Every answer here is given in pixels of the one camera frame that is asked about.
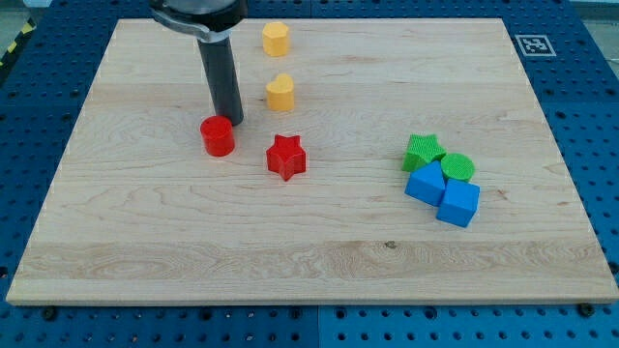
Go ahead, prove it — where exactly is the red star block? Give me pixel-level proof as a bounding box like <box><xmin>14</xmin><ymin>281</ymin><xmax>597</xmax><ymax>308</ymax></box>
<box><xmin>266</xmin><ymin>134</ymin><xmax>307</xmax><ymax>181</ymax></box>

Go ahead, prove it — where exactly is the green star block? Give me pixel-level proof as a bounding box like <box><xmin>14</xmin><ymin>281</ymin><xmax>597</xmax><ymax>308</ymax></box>
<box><xmin>401</xmin><ymin>133</ymin><xmax>447</xmax><ymax>172</ymax></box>

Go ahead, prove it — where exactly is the yellow heart block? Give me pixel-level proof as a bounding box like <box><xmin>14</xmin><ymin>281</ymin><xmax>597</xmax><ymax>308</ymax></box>
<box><xmin>265</xmin><ymin>73</ymin><xmax>295</xmax><ymax>111</ymax></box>

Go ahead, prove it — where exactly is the red cylinder block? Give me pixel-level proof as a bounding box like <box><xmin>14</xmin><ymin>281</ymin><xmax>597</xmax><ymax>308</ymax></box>
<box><xmin>199</xmin><ymin>115</ymin><xmax>235</xmax><ymax>157</ymax></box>

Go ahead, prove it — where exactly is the blue triangle block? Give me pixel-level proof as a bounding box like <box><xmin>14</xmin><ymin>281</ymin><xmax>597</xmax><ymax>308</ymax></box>
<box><xmin>404</xmin><ymin>161</ymin><xmax>446</xmax><ymax>207</ymax></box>

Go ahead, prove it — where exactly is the yellow hexagon block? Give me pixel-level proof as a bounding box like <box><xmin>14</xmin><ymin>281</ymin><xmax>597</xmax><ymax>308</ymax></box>
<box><xmin>262</xmin><ymin>21</ymin><xmax>290</xmax><ymax>57</ymax></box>

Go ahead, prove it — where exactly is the green cylinder block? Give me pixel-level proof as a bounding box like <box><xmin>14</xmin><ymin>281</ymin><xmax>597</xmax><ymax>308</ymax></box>
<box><xmin>440</xmin><ymin>153</ymin><xmax>476</xmax><ymax>182</ymax></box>

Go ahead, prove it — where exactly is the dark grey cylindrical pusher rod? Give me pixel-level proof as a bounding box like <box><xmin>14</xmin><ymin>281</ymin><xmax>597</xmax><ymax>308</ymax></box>
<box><xmin>197</xmin><ymin>38</ymin><xmax>244</xmax><ymax>126</ymax></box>

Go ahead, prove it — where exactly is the blue cube block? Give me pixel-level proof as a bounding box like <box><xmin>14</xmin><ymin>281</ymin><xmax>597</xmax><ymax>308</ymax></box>
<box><xmin>436</xmin><ymin>179</ymin><xmax>481</xmax><ymax>227</ymax></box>

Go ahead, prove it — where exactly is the wooden board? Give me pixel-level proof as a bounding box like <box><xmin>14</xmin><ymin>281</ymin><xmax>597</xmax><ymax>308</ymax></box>
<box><xmin>7</xmin><ymin>18</ymin><xmax>618</xmax><ymax>306</ymax></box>

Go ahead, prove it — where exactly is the white fiducial marker tag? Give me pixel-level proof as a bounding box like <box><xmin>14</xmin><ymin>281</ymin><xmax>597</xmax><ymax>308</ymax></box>
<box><xmin>515</xmin><ymin>34</ymin><xmax>556</xmax><ymax>57</ymax></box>

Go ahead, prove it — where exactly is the black yellow hazard tape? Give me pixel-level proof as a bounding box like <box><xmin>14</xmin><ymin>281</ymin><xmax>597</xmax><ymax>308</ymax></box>
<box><xmin>1</xmin><ymin>18</ymin><xmax>37</xmax><ymax>69</ymax></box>

